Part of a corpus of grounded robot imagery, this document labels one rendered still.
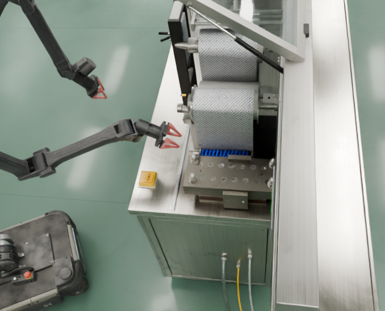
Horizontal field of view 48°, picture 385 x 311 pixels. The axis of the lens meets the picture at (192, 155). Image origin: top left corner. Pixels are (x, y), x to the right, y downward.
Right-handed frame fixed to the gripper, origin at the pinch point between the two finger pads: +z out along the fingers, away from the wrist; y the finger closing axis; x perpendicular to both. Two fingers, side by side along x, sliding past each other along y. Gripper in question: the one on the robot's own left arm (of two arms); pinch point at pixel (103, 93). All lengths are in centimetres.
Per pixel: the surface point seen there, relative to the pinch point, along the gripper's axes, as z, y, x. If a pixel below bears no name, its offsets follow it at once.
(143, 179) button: 13, -49, 2
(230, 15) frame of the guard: -45, -70, -73
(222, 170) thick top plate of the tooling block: 19, -65, -31
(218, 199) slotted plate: 26, -71, -21
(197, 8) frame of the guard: -52, -67, -68
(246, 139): 19, -60, -46
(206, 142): 15, -52, -31
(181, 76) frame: 10.4, -15.5, -36.5
